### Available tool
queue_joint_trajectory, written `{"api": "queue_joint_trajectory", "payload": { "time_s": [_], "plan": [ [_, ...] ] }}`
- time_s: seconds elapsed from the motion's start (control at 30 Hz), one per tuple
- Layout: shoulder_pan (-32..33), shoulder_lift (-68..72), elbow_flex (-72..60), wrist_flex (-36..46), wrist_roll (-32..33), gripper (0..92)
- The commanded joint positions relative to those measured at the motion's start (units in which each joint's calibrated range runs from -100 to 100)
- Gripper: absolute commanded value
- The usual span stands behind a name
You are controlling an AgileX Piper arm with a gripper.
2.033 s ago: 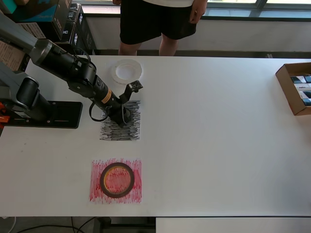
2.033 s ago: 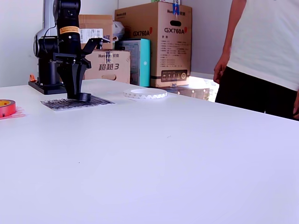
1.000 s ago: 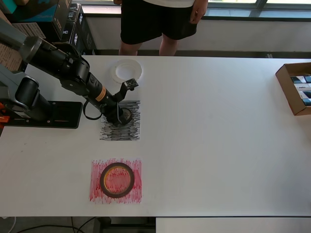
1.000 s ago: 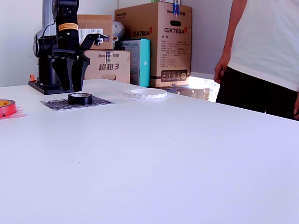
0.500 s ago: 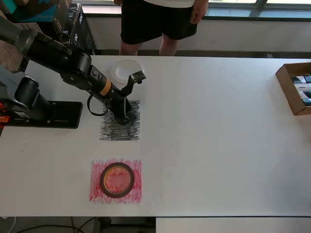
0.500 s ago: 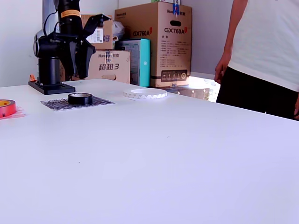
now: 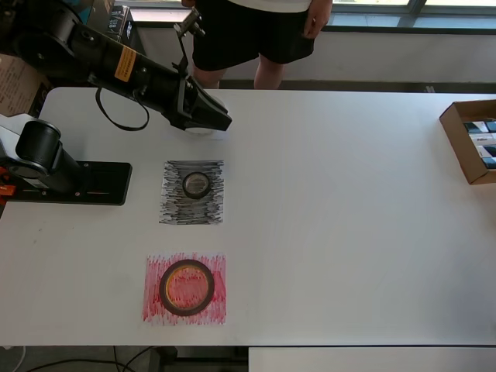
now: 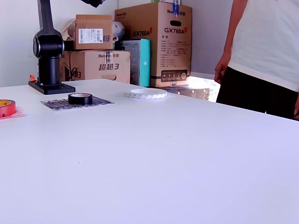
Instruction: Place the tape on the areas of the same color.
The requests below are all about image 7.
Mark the white floor cable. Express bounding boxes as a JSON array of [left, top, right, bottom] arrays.
[[0, 344, 27, 372]]

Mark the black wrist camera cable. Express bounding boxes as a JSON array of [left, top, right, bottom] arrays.
[[95, 85, 150, 133]]

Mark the open brown cardboard tray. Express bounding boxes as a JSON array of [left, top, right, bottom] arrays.
[[439, 99, 496, 186]]

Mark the red scribbled paper sheet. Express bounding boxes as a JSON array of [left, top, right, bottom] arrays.
[[139, 252, 228, 329]]

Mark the wide brown cardboard box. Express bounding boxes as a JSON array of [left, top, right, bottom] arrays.
[[0, 53, 53, 118]]

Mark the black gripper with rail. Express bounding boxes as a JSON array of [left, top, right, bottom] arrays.
[[164, 75, 233, 134]]

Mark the black table leg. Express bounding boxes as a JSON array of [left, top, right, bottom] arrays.
[[149, 346, 180, 372]]

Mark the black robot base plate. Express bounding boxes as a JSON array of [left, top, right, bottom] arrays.
[[5, 160, 133, 208]]

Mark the white foam tape roll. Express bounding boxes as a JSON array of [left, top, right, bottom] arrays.
[[183, 90, 228, 138]]

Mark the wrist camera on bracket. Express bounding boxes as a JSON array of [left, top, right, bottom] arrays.
[[170, 8, 207, 118]]

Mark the black tape roll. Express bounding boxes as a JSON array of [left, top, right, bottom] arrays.
[[181, 170, 212, 201]]

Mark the person left hand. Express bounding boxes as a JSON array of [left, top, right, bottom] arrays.
[[303, 0, 334, 38]]

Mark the black scribbled paper sheet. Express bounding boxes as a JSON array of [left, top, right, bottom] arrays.
[[158, 159, 226, 227]]

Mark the red tape roll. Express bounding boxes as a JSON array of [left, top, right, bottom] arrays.
[[158, 259, 215, 316]]

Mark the black floor cable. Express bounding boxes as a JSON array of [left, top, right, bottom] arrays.
[[22, 346, 157, 372]]

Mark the person in black shorts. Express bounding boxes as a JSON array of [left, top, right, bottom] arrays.
[[188, 0, 315, 90]]

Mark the plain white paper sheet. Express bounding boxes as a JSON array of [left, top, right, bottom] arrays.
[[170, 96, 234, 142]]

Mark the black AOC box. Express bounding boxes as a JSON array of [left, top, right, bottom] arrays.
[[122, 19, 148, 57], [105, 3, 130, 42]]

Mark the orange table clamp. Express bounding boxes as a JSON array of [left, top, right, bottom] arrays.
[[0, 166, 17, 197]]

